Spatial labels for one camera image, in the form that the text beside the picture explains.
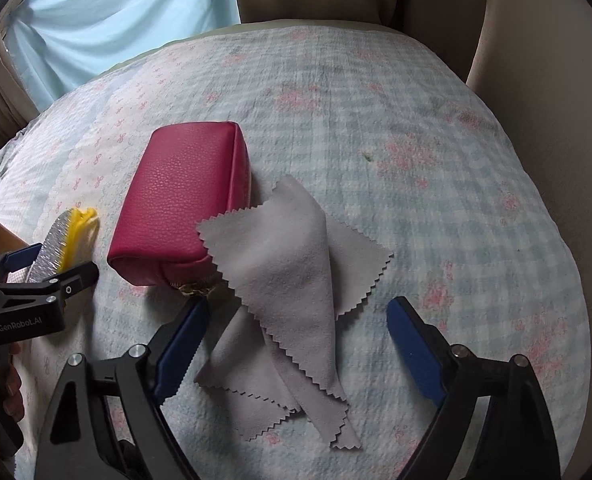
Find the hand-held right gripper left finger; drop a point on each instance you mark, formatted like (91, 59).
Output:
(183, 350)

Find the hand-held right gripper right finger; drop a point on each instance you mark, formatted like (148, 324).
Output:
(416, 345)

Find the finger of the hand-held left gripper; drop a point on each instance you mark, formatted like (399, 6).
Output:
(70, 280)
(18, 258)

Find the silver glitter round pad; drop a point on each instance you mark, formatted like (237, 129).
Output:
(58, 240)

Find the grey zigzag-edged cloth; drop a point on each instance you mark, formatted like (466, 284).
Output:
(281, 270)

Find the pink leather pouch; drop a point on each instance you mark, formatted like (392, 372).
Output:
(175, 195)

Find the person's left hand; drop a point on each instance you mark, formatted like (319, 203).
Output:
(15, 380)

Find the green mattress sheet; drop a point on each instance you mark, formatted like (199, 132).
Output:
(130, 61)

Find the light blue hanging cloth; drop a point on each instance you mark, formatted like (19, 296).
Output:
(125, 15)

